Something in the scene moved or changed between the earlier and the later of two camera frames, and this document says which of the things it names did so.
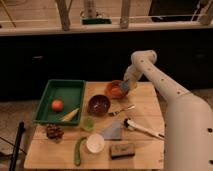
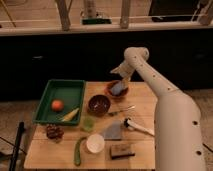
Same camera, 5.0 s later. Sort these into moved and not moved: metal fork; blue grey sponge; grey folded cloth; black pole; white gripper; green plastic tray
Moved: white gripper; blue grey sponge
Not moved: grey folded cloth; green plastic tray; metal fork; black pole
